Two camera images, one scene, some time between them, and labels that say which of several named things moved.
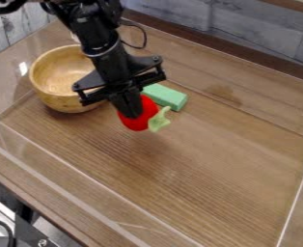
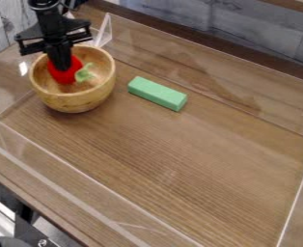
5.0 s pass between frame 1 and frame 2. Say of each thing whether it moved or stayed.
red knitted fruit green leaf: moved
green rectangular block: stayed
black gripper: moved
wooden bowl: stayed
